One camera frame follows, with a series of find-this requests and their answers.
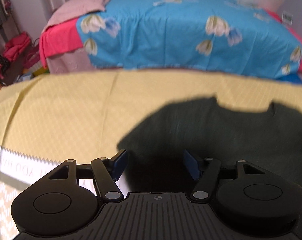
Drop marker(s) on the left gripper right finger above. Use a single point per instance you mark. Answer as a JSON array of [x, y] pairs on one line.
[[204, 171]]

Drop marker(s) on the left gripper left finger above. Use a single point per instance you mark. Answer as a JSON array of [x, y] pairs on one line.
[[106, 172]]

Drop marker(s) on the dark green knit garment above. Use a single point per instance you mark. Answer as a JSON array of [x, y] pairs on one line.
[[271, 139]]

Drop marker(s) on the red clothes pile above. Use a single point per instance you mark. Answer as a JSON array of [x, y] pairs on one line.
[[15, 48]]

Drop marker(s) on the yellow beige patterned table cloth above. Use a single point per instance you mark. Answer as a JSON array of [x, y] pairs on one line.
[[84, 115]]

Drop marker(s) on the red bed sheet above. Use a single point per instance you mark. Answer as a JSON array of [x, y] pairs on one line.
[[59, 39]]

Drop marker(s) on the pink blanket on bed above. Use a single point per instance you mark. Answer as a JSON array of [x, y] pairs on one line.
[[74, 9]]

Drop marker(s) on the blue floral bed quilt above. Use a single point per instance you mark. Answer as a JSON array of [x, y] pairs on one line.
[[212, 35]]

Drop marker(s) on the white wall socket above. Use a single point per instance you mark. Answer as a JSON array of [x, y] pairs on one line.
[[287, 18]]

